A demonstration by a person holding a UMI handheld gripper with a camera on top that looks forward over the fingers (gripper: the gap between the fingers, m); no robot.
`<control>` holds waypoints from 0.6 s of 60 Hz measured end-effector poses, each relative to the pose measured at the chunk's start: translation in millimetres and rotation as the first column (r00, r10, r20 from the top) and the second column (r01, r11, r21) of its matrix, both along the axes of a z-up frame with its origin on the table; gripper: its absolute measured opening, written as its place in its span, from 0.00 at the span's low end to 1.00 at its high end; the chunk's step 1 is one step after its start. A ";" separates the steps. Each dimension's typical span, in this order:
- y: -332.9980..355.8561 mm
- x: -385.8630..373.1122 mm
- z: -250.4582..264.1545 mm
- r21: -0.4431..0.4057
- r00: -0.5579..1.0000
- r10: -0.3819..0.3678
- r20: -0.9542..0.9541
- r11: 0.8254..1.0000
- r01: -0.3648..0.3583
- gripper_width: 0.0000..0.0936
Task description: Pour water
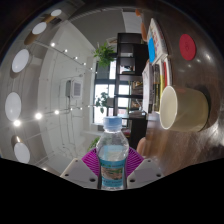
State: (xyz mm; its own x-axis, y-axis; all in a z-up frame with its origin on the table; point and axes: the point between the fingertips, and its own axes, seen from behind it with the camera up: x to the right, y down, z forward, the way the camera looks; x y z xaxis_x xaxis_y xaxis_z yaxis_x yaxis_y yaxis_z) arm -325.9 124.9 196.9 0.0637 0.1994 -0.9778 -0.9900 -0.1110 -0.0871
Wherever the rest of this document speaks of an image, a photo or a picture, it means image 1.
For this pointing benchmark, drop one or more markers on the thin red-spined book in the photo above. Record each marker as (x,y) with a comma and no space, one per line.
(165,75)

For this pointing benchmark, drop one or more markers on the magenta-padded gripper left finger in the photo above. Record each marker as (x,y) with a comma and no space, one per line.
(78,171)

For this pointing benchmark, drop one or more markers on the ceiling air conditioner unit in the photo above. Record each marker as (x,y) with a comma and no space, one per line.
(76,88)

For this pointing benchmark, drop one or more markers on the dark-spined book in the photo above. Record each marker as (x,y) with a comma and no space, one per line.
(156,86)

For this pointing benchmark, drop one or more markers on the dark open shelf unit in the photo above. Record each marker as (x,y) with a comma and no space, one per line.
(128,76)

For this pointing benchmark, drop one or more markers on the large white and blue book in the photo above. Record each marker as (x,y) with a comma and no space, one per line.
(156,38)

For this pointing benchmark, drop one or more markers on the white-covered book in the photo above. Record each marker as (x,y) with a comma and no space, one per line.
(147,86)

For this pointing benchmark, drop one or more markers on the small potted green plant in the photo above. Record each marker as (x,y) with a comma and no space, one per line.
(102,101)

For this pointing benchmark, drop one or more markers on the ceiling track spotlights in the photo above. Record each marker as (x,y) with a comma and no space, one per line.
(38,116)

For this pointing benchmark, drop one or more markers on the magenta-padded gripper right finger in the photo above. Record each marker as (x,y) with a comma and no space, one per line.
(143,173)

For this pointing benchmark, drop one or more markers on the flat round red coaster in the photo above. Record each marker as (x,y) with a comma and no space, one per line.
(187,47)

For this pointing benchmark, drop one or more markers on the cream ceramic mug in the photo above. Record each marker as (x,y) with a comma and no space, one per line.
(186,110)

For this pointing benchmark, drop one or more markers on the clear plastic water bottle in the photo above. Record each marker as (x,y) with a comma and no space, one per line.
(112,150)

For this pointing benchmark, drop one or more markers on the broad-leaved potted green plant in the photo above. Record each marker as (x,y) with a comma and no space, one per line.
(104,53)

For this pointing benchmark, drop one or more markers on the bushy potted green plant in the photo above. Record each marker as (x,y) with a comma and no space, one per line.
(94,143)

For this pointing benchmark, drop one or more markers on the round white ceiling lights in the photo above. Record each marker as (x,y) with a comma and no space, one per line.
(20,60)

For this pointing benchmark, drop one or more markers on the yellow-spined book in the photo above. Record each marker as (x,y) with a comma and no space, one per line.
(161,80)

